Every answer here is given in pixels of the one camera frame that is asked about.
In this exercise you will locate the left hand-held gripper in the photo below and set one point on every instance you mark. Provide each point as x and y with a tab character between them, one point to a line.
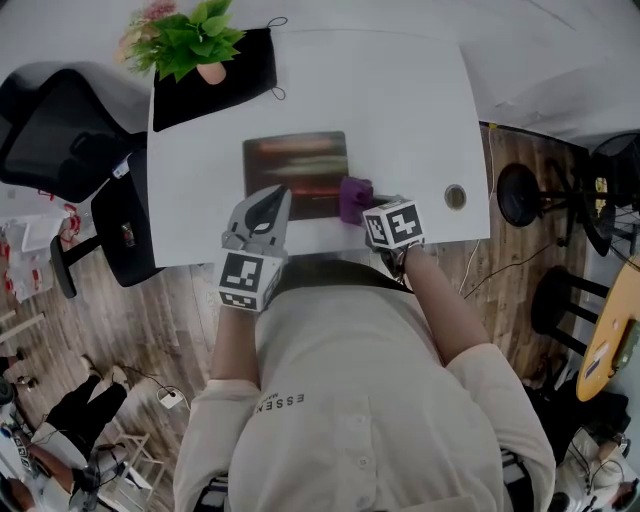
245	277

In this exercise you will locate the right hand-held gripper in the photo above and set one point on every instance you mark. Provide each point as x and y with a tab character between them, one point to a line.
400	225

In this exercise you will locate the purple cloth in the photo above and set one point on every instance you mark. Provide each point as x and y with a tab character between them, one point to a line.
352	200

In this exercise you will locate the dark streaked mouse pad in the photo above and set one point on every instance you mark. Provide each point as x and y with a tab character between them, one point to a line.
300	160

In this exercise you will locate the person's left forearm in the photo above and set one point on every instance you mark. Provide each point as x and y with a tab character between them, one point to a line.
232	350

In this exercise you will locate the person's right forearm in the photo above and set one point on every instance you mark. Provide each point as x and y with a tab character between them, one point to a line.
440	310

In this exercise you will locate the white desk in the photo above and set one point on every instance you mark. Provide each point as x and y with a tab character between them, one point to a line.
400	125

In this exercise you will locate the person's black trousers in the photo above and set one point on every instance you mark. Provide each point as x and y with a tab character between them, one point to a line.
340	272

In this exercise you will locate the black floor fan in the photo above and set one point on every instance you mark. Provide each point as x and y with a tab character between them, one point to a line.
517	195

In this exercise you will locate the small black device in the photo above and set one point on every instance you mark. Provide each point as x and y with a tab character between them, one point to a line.
128	235

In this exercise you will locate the clear water bottle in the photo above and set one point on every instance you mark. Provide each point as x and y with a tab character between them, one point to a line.
120	171

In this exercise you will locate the green plant in pink vase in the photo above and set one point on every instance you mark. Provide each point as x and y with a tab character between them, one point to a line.
190	40

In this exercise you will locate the white power adapter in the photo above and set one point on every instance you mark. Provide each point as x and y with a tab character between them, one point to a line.
170	398

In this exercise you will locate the person's cream shirt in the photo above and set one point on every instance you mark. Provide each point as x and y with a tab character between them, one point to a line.
360	400

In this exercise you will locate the black mesh office chair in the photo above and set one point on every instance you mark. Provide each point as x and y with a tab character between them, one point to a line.
45	140

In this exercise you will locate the round wooden table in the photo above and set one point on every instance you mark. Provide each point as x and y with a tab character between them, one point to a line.
600	320

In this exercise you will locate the white slatted stand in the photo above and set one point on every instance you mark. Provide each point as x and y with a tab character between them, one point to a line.
131	439

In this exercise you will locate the pile of clear red-clasp containers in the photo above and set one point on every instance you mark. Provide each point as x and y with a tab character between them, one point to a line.
10	260

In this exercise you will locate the small phone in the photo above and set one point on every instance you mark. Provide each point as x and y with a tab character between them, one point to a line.
597	360

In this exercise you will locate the dark green pouch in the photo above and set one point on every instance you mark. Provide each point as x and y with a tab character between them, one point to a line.
627	345

